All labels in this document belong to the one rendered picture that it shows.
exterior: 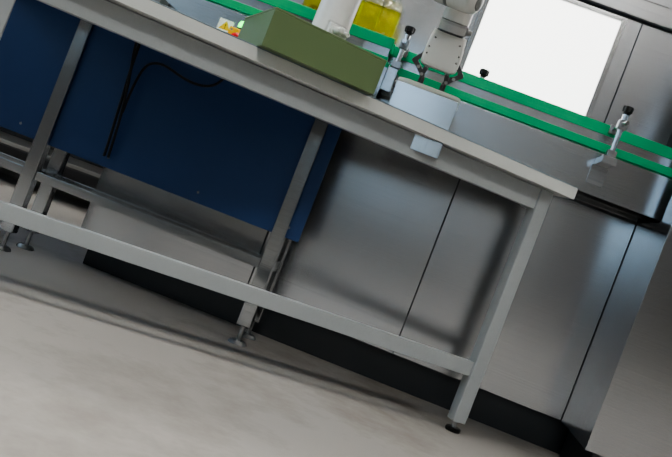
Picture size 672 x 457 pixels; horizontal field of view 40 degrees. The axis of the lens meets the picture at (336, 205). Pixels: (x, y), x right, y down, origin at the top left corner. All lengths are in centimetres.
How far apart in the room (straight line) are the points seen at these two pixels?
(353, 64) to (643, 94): 109
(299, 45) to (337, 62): 10
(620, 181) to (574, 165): 14
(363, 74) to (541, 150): 68
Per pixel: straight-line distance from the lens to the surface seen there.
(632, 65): 301
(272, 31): 220
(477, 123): 270
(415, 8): 294
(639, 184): 276
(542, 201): 260
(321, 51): 223
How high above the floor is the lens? 46
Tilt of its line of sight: level
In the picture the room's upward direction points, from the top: 21 degrees clockwise
